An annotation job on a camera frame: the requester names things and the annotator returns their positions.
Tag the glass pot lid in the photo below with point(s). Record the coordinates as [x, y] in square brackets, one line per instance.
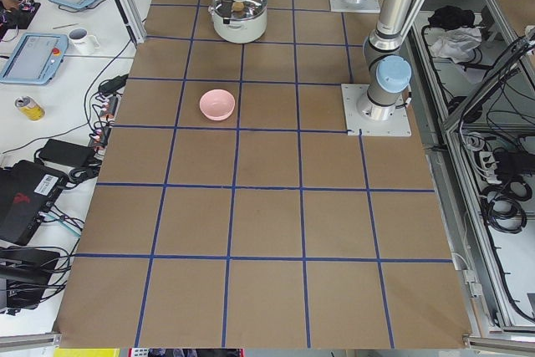
[241, 10]

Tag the mint green electric pot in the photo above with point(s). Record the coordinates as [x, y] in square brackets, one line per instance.
[241, 32]

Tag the pink bowl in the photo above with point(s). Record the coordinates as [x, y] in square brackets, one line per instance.
[217, 104]

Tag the white mug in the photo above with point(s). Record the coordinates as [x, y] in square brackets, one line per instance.
[86, 43]

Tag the power strip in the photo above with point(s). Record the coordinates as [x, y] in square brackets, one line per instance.
[105, 107]

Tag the teach pendant near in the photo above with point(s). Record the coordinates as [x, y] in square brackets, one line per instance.
[36, 59]

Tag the black cloth bundle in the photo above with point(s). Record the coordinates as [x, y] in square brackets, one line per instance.
[452, 17]

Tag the black power adapter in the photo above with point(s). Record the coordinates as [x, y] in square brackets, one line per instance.
[65, 154]

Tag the white cloth bundle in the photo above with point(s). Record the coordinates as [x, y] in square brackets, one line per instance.
[459, 45]

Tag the yellow drink can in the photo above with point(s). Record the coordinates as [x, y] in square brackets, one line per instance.
[30, 108]

